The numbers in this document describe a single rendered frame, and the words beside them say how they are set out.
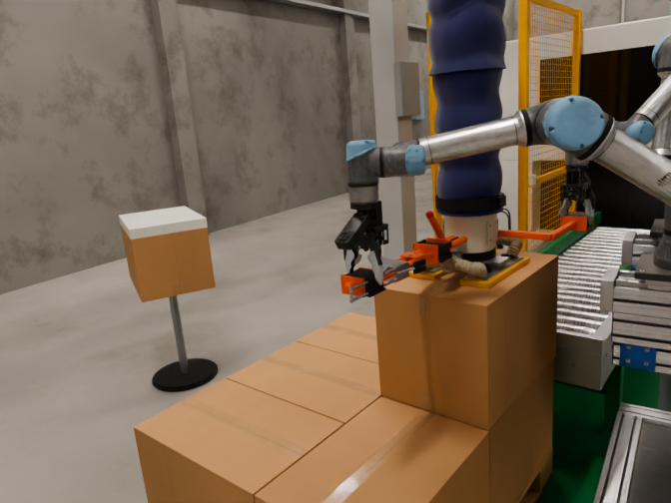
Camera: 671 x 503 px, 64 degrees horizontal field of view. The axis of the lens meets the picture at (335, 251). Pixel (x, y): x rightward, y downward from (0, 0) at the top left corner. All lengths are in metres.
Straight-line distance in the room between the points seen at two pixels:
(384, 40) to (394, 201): 0.92
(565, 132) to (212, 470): 1.29
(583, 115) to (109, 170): 6.23
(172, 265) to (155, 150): 4.55
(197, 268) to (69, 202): 3.89
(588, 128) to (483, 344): 0.67
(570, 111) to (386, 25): 2.07
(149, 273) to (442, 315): 1.79
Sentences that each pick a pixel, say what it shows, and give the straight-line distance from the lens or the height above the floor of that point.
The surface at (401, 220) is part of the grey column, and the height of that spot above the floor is 0.86.
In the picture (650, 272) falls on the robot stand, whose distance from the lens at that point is 1.60.
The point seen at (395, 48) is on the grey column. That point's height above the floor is 1.85.
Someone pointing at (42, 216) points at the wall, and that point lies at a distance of 6.63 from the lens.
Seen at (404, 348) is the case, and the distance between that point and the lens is 1.78.
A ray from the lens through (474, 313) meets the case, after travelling 1.60.
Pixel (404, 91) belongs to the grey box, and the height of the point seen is 1.61.
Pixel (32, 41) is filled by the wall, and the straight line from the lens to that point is 6.80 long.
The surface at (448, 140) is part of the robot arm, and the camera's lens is 1.43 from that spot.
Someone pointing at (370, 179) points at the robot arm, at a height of 1.34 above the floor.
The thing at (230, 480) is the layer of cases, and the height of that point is 0.54.
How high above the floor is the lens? 1.49
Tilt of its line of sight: 14 degrees down
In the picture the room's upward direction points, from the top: 5 degrees counter-clockwise
